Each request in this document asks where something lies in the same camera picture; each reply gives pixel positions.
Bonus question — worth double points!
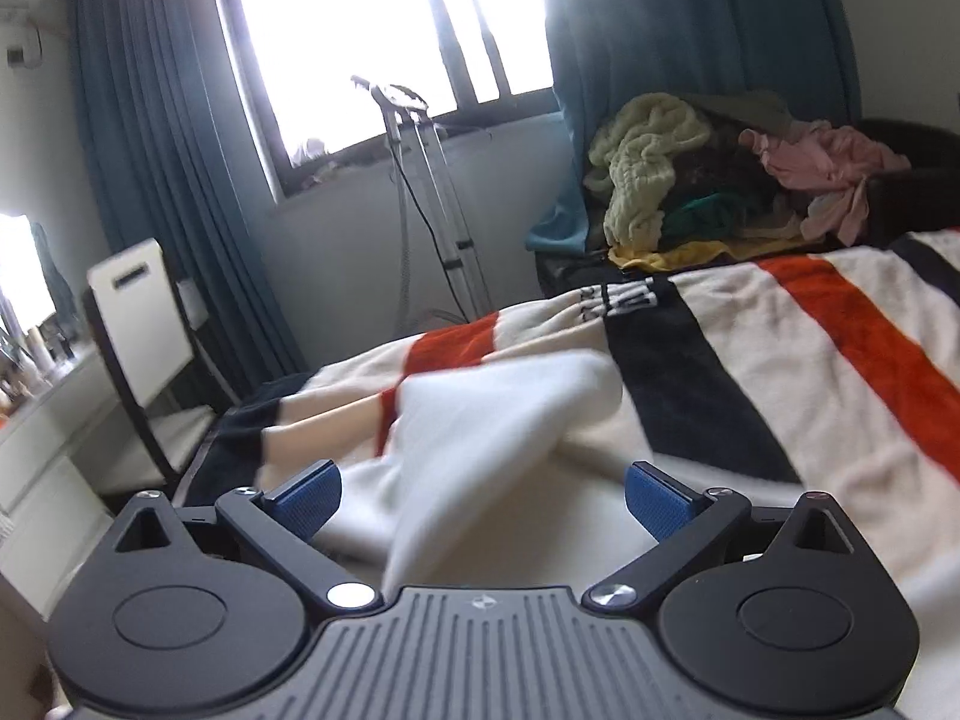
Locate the white desk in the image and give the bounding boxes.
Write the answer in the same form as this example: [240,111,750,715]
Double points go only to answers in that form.
[0,345,127,548]

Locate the dark patterned clothes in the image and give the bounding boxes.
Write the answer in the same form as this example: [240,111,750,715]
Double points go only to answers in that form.
[675,141,812,235]

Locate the dark framed window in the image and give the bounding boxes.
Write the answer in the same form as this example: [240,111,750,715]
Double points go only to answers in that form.
[214,0,560,200]

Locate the olive garment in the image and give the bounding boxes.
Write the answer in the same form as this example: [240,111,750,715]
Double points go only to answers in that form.
[682,90,800,140]

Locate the black sofa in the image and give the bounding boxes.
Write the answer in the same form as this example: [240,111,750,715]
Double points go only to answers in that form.
[536,118,960,299]

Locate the lit vanity mirror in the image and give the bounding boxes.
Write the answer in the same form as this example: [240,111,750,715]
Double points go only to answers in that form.
[0,211,60,328]

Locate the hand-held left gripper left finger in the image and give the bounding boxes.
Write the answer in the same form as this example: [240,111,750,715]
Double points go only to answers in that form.
[112,460,382,611]

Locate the group of cosmetic bottles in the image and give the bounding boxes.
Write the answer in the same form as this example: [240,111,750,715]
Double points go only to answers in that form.
[0,315,80,421]

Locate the garment steamer stand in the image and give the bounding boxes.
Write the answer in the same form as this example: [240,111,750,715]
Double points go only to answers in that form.
[350,73,490,332]

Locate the striped blanket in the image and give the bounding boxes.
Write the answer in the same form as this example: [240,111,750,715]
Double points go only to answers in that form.
[180,229,960,720]

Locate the green garment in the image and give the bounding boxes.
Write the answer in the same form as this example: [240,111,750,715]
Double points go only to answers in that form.
[664,191,744,238]

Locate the yellow-green knitted blanket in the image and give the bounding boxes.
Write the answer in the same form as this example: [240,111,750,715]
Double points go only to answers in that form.
[585,92,714,253]

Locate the white pants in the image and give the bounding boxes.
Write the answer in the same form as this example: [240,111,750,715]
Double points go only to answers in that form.
[319,351,640,596]

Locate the yellow cloth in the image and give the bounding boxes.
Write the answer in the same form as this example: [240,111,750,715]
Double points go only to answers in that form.
[609,238,759,272]

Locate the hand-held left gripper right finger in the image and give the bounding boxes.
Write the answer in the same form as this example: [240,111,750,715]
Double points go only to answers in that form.
[583,460,857,611]

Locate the white chair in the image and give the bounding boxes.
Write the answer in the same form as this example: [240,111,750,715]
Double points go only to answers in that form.
[81,238,227,497]

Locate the pink garment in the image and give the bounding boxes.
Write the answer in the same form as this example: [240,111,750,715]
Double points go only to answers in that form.
[739,120,913,245]

